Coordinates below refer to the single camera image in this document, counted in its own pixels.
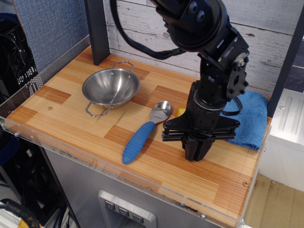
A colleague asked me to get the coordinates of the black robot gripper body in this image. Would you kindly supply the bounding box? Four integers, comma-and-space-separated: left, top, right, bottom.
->
162, 81, 240, 141

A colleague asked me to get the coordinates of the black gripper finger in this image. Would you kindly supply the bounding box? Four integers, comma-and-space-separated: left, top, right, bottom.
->
184, 140, 198, 162
196, 140, 214, 161

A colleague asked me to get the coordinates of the yellow cheese wedge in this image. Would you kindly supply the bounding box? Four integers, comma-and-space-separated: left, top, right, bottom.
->
176, 106, 186, 117

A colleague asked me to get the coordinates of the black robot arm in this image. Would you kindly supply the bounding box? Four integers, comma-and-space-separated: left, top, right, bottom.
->
154, 0, 249, 161

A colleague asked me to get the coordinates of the stainless steel pot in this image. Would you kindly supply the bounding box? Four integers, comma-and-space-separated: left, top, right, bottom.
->
82, 61, 141, 117

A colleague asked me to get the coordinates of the stainless steel cabinet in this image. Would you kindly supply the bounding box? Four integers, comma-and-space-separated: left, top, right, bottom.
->
45, 150, 218, 228

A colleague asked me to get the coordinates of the blue folded cloth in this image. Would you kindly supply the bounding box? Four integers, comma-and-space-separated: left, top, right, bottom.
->
228, 90, 269, 151

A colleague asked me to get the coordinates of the white ribbed side unit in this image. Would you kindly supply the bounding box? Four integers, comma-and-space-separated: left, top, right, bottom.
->
258, 89, 304, 191

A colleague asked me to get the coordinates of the button control panel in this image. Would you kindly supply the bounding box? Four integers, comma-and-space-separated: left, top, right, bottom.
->
98, 190, 157, 228

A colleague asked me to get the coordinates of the black equipment rack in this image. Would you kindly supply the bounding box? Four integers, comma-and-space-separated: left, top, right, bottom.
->
0, 13, 38, 102

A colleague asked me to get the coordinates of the yellow tape wrapped object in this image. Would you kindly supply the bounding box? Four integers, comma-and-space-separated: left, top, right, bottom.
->
17, 217, 41, 228

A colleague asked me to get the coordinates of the blue handled metal spoon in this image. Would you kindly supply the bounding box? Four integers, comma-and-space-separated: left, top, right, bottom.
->
122, 101, 171, 164

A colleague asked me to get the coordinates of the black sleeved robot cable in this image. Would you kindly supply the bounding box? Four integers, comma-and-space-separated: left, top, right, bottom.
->
109, 0, 186, 60

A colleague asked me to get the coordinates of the dark right vertical post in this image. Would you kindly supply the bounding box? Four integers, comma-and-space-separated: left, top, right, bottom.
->
267, 0, 304, 117

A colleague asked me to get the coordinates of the dark vertical post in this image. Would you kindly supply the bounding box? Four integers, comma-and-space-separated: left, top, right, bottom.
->
267, 0, 304, 117
84, 0, 110, 65

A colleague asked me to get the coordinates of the dark left vertical post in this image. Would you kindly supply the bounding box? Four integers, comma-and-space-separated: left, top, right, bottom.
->
84, 0, 110, 65

